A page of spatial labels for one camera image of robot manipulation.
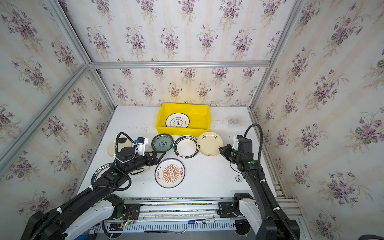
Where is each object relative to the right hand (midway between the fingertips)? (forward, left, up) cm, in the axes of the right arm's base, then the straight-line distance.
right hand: (218, 149), depth 81 cm
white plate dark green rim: (+10, +19, -14) cm, 25 cm away
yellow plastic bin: (+35, +8, -12) cm, 38 cm away
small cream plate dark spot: (+14, +61, -12) cm, 64 cm away
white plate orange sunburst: (-7, +28, -14) cm, 32 cm away
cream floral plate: (+4, +5, -1) cm, 6 cm away
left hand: (-2, +31, +2) cm, 31 cm away
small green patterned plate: (+13, +35, -12) cm, 39 cm away
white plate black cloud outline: (+32, +25, -12) cm, 43 cm away
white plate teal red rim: (-6, +69, -13) cm, 71 cm away
